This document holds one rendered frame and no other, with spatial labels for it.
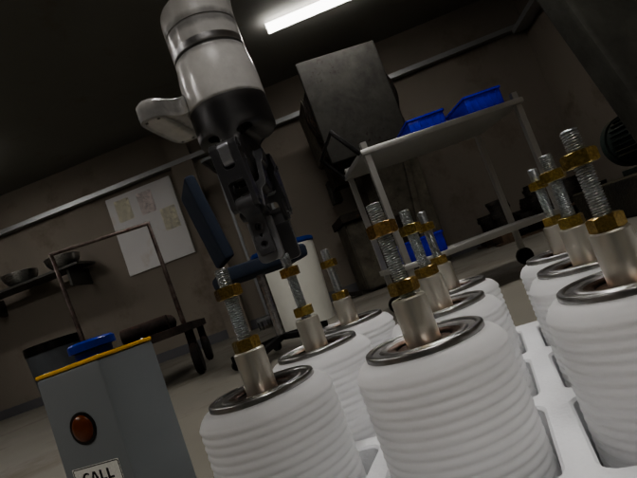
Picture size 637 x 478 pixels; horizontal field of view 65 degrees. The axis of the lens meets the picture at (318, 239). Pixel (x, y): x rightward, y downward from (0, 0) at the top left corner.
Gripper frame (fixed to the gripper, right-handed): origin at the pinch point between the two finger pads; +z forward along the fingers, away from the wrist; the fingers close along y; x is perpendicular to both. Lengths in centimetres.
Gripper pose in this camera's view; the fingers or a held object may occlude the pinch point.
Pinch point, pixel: (279, 247)
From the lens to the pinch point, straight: 46.7
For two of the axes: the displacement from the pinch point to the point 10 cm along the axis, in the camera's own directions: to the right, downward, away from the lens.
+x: -9.2, 3.5, 1.5
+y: 1.7, 0.2, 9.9
